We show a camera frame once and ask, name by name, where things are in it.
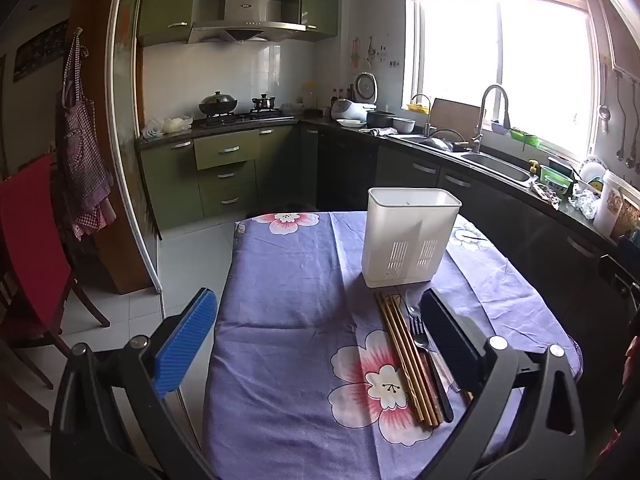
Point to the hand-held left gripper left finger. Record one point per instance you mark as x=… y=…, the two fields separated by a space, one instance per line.
x=185 y=345

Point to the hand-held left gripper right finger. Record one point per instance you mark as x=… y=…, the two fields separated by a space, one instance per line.
x=445 y=335

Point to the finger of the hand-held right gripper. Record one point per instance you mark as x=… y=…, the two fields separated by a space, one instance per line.
x=631 y=249
x=622 y=282

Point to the metal fork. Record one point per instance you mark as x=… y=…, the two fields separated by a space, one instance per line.
x=442 y=390

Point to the white plastic utensil holder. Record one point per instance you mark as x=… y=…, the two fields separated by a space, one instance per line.
x=395 y=230

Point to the person's right hand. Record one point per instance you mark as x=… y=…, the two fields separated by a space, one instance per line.
x=634 y=360

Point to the white bucket with label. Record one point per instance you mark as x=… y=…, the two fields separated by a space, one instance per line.
x=612 y=205

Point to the crumpled plastic wrap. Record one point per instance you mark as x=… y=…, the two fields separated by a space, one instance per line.
x=585 y=202

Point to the white plates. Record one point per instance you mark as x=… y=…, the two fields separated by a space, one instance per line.
x=592 y=170

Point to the brown rag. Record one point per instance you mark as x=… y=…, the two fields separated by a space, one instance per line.
x=545 y=192

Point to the green plastic basket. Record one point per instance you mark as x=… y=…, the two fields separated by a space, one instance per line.
x=555 y=177

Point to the black container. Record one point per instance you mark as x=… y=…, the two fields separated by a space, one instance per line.
x=561 y=164

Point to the purple floral tablecloth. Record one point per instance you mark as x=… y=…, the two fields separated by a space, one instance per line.
x=290 y=310

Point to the yellow soap dispenser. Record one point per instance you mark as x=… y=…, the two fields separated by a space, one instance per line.
x=534 y=167

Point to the dark lower cabinet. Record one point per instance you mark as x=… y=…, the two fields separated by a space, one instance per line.
x=500 y=220

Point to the tablecloth clip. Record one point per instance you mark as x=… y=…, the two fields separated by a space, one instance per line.
x=241 y=229

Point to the green drawer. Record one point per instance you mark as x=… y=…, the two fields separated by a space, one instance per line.
x=229 y=201
x=227 y=176
x=227 y=150

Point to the green containers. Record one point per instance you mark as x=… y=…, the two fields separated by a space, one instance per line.
x=525 y=138

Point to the steel double sink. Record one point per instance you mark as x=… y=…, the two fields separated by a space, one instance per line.
x=500 y=167

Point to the green lower cabinet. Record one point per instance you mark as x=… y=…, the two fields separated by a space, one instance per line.
x=170 y=185

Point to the green cabinet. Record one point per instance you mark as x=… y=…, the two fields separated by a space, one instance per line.
x=160 y=5
x=170 y=185

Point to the purple bowl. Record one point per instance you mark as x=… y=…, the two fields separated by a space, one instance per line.
x=500 y=126

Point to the red chair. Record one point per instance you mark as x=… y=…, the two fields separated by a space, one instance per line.
x=30 y=240

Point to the dark pan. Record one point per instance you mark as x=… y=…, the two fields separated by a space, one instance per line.
x=442 y=142

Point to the tall steel faucet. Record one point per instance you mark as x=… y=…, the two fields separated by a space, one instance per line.
x=479 y=130

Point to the grey dishcloth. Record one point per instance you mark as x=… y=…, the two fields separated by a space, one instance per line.
x=377 y=132

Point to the grey bowl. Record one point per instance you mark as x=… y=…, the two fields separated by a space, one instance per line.
x=404 y=125

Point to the small steel faucet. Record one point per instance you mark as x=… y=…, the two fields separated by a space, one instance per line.
x=427 y=120

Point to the white plastic bag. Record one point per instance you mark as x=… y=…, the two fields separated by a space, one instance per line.
x=177 y=125
x=151 y=130

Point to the wooden cutting board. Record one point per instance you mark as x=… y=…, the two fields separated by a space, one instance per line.
x=455 y=115

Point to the checked apron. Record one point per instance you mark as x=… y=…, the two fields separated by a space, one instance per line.
x=82 y=150

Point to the black cooking pot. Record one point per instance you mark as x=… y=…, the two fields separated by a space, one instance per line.
x=381 y=120

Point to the yellow basket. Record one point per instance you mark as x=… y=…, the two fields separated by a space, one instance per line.
x=419 y=107

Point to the white plate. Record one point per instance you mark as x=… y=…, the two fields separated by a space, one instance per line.
x=351 y=122

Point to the gas stove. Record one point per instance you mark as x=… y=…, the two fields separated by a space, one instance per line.
x=250 y=117

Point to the black wok with lid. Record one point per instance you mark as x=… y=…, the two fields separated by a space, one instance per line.
x=217 y=105

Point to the white rice cooker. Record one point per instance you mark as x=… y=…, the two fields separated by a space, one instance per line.
x=350 y=107

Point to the small black pot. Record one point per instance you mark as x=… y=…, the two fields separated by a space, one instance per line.
x=263 y=103

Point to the dark sauce bottles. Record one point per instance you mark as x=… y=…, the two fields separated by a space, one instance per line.
x=342 y=96

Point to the window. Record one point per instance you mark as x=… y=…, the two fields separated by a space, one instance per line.
x=460 y=50

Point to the yellow oil bottle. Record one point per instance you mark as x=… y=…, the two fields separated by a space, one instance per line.
x=310 y=96

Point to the steel range hood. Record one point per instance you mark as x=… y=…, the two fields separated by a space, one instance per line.
x=245 y=10

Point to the green upper cabinet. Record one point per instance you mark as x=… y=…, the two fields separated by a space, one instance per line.
x=160 y=5

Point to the white sliding door frame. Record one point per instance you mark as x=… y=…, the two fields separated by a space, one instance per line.
x=116 y=110

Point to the dark wall poster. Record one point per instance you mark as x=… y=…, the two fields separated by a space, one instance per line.
x=40 y=50

